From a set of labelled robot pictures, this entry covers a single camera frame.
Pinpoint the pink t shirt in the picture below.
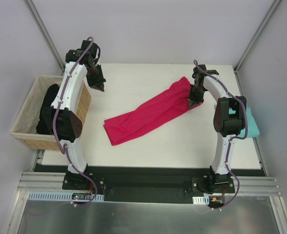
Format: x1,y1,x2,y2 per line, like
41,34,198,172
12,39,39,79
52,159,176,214
103,77,191,146

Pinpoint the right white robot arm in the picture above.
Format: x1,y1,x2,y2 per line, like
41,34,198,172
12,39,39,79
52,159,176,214
188,60,248,193

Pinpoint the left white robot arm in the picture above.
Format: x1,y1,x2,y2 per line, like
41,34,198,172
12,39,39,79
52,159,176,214
41,37,106,190

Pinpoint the folded teal t shirt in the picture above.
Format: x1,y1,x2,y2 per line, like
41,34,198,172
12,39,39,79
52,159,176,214
214,104,260,138

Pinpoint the black t shirt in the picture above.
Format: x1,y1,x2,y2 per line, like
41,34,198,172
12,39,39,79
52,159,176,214
36,84,59,135

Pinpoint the wicker laundry basket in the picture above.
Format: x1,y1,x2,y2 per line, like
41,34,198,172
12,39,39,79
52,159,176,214
10,75,92,151

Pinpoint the left rear aluminium post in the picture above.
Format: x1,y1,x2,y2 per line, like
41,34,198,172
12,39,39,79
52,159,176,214
23,0,65,71

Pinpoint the aluminium post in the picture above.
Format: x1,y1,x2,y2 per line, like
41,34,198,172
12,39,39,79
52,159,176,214
23,0,65,71
234,0,283,74

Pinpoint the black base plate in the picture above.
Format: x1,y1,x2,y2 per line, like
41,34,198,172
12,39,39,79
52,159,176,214
61,165,240,202

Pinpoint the right white cable duct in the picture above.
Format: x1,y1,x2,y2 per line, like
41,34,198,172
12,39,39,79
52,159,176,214
192,195,209,205

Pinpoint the white cable duct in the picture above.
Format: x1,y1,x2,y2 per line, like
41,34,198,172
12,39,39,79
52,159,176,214
192,195,209,205
28,192,104,202

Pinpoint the aluminium rail frame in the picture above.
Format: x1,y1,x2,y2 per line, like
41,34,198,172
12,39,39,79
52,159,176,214
4,150,287,234

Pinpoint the right rear aluminium post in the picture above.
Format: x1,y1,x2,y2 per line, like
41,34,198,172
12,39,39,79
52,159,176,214
234,0,283,74

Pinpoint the left white cable duct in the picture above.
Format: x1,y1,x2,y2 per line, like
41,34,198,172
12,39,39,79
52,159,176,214
28,192,104,202

